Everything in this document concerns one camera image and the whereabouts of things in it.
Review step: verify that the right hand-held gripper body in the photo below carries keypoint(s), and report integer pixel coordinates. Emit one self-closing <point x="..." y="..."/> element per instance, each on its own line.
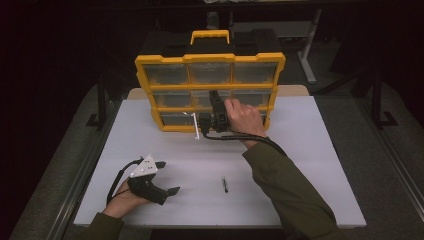
<point x="218" y="120"/>

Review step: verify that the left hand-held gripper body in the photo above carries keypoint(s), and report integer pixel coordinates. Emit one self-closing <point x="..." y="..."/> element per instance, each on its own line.
<point x="145" y="186"/>

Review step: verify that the yellow black drawer organizer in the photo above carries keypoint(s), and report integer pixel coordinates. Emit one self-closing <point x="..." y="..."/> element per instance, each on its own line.
<point x="166" y="87"/>

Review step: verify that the small metal screw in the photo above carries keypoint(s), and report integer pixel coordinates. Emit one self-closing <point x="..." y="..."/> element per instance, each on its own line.
<point x="225" y="185"/>

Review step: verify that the person's left hand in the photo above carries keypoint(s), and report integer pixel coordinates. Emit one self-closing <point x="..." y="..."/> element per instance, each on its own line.
<point x="123" y="201"/>

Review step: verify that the person's right hand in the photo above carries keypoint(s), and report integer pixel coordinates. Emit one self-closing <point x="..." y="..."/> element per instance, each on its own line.
<point x="245" y="121"/>

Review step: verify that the white table mat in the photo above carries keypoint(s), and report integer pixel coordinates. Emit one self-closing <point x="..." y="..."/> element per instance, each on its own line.
<point x="200" y="160"/>

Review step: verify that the black metal stand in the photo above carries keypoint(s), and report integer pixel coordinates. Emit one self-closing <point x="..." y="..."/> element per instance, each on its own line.
<point x="101" y="106"/>
<point x="377" y="100"/>

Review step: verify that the white desk leg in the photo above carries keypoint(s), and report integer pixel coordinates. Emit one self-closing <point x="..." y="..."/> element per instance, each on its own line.
<point x="308" y="56"/>

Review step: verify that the metal rail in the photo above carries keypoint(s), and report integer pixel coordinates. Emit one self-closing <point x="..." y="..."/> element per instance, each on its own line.
<point x="396" y="163"/>
<point x="78" y="190"/>

